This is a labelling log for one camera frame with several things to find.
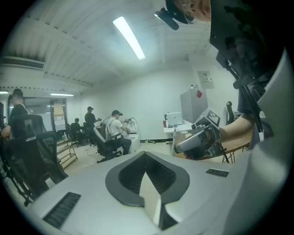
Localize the ceiling air vent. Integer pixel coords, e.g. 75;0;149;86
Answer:
0;56;45;70

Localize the person's dark shirt torso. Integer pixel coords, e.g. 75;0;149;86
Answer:
209;0;286;147

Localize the white table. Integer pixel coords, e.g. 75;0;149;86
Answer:
163;119;196;157

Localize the grey office chair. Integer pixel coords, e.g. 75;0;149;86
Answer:
92;127;123;164

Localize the person's head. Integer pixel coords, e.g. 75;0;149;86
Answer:
165;0;212;25

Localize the black head-mounted camera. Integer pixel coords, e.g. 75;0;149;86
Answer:
154;7;180;31

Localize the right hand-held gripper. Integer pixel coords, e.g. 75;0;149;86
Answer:
173;107;223;161

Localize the wooden table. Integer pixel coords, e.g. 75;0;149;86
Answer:
220;137;251;164

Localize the grey metal cabinet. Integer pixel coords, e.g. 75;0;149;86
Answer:
179;89;209;125

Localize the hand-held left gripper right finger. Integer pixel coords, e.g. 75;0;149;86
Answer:
145;151;191;231

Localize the black mesh office chair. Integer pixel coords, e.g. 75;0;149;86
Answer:
0;114;69;207

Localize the long ceiling light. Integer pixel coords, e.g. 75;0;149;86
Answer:
112;16;147;61

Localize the person's right forearm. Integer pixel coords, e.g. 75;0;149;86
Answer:
219;113;256;142

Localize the white pod machine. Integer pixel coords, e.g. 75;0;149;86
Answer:
124;117;141;155

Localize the wooden low shelf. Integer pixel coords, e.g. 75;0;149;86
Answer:
56;137;79;171

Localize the grey wall panel box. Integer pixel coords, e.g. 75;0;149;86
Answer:
197;70;215;90

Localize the white box appliance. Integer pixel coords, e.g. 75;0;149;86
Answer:
165;112;183;127

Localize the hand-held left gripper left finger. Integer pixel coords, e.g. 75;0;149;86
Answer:
105;151;147;207

